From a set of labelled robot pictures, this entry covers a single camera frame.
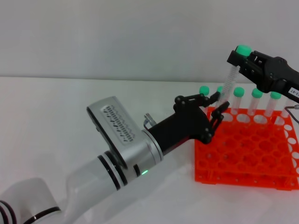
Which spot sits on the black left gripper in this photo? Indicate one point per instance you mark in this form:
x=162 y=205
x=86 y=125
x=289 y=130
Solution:
x=187 y=123

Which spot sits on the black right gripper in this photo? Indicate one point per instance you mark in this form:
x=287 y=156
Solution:
x=278 y=74

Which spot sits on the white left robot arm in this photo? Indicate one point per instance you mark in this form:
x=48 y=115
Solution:
x=93 y=179

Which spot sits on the orange test tube rack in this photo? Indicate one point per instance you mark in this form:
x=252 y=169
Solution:
x=245 y=151

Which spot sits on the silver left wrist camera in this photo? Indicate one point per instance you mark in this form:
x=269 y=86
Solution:
x=119 y=126

